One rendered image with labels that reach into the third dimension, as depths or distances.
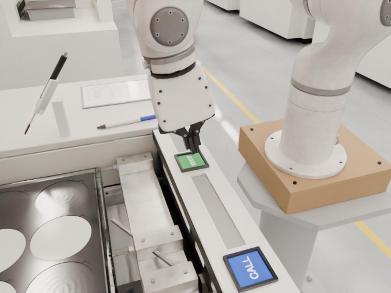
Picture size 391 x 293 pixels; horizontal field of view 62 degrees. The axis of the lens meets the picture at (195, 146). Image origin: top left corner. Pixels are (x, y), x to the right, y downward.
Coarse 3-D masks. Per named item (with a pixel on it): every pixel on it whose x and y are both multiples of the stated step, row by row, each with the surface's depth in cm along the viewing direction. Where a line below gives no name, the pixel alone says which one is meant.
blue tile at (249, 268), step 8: (240, 256) 45; (248, 256) 45; (256, 256) 45; (232, 264) 44; (240, 264) 44; (248, 264) 44; (256, 264) 44; (264, 264) 44; (240, 272) 43; (248, 272) 43; (256, 272) 43; (264, 272) 43; (240, 280) 42; (248, 280) 42; (256, 280) 42
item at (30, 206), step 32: (0, 192) 66; (32, 192) 66; (64, 192) 66; (0, 224) 59; (32, 224) 59; (96, 224) 59; (32, 256) 53; (96, 256) 53; (32, 288) 48; (64, 288) 48; (96, 288) 48
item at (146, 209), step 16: (128, 176) 74; (144, 176) 74; (128, 192) 69; (144, 192) 69; (160, 192) 69; (128, 208) 65; (144, 208) 65; (160, 208) 65; (144, 224) 62; (160, 224) 62; (176, 256) 56; (144, 272) 53
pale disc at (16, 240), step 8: (0, 232) 57; (8, 232) 57; (16, 232) 57; (0, 240) 56; (8, 240) 56; (16, 240) 56; (24, 240) 56; (0, 248) 55; (8, 248) 55; (16, 248) 55; (0, 256) 53; (8, 256) 53; (16, 256) 53; (0, 264) 52; (8, 264) 52; (0, 272) 51
